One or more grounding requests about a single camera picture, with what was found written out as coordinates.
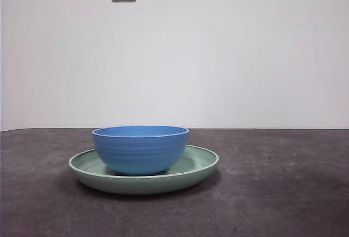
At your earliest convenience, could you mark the blue bowl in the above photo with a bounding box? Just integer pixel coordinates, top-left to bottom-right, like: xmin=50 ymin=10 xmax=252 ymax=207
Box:
xmin=91 ymin=125 xmax=190 ymax=175

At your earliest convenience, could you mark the green plate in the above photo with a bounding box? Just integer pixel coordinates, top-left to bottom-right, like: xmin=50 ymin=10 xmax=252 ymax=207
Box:
xmin=68 ymin=144 xmax=220 ymax=196

